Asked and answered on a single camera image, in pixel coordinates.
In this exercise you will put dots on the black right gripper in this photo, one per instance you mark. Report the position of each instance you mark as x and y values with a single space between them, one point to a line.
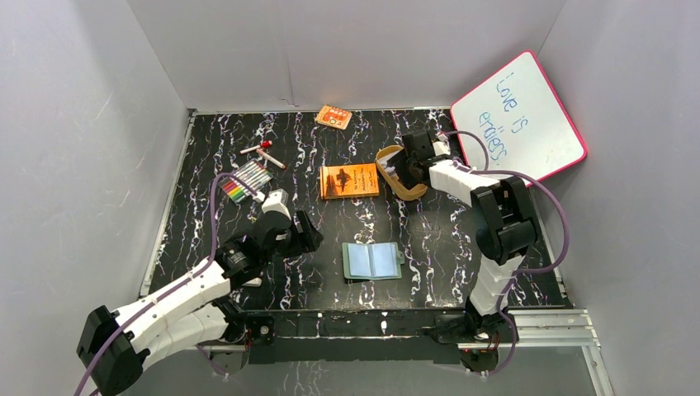
399 161

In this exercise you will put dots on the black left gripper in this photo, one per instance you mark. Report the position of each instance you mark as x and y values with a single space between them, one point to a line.
306 237

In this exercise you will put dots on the tan oval tray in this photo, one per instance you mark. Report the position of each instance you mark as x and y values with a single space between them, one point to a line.
391 177

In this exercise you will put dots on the mint green card holder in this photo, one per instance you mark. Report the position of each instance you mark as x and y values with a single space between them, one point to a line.
372 261

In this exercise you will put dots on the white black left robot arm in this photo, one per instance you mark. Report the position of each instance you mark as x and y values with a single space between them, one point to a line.
116 347

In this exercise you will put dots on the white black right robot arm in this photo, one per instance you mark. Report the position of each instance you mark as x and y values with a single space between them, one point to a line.
506 225

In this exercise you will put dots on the white card in tray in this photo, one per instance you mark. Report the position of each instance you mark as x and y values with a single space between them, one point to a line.
387 163

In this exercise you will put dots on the small orange card box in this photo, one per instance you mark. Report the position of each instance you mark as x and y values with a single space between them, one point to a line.
334 117

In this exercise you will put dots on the orange Huckleberry Finn book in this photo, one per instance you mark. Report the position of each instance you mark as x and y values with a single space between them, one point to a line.
349 181

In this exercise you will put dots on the clear case of markers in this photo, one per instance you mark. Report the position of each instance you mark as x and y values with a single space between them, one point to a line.
247 181

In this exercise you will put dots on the white marker orange cap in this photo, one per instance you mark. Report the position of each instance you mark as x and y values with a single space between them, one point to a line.
270 158

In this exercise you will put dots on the white marker red cap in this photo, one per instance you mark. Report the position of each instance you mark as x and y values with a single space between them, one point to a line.
263 145

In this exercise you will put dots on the pink framed whiteboard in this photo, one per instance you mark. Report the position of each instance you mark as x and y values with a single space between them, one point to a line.
514 120

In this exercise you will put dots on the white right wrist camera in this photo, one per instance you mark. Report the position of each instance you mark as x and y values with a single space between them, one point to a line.
441 149

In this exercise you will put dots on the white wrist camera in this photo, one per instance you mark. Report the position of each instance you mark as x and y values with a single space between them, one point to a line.
274 207
441 149

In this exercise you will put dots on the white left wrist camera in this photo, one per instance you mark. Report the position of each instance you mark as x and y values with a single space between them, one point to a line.
274 207

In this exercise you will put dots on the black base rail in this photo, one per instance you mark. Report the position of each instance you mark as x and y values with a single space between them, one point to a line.
441 336

